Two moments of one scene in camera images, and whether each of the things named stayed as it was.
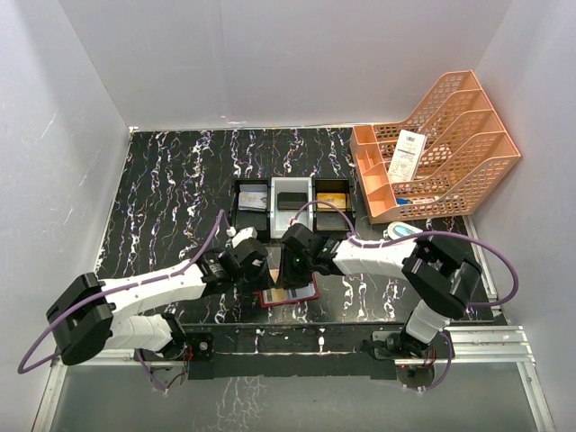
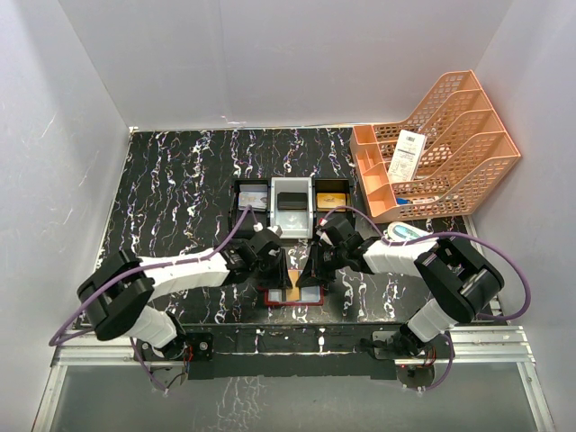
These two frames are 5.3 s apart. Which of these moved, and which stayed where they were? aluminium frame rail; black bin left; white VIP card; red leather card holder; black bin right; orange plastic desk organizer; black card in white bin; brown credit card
Moved: brown credit card; red leather card holder
Stayed: black card in white bin; black bin left; aluminium frame rail; orange plastic desk organizer; white VIP card; black bin right
